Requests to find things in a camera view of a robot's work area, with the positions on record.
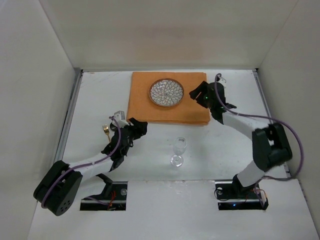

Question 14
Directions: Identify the patterned ceramic plate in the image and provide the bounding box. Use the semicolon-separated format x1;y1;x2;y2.
148;78;184;107

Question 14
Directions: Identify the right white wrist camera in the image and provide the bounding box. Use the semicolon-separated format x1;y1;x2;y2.
215;73;227;84

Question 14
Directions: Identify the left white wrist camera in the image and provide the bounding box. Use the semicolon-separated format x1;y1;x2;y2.
112;110;129;128

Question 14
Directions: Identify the clear wine glass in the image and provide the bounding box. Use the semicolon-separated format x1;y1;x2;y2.
170;137;188;168

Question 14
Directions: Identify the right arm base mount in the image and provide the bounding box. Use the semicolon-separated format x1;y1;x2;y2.
214;176;269;211

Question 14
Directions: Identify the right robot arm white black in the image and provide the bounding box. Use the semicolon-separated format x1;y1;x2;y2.
189;81;293;195

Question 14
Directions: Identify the black slotted spoon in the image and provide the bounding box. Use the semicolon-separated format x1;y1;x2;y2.
109;123;117;132

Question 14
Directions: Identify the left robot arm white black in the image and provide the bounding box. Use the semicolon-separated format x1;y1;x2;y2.
33;114;148;216

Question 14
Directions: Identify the orange cloth placemat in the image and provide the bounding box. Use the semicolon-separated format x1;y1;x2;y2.
126;71;210;125

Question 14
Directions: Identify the gold fork black handle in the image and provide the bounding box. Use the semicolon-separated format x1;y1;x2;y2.
102;124;111;143

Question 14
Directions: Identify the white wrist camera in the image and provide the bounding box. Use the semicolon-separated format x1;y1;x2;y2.
215;73;227;84
112;110;129;128

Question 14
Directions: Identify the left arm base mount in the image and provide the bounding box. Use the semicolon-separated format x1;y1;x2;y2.
79;173;128;211

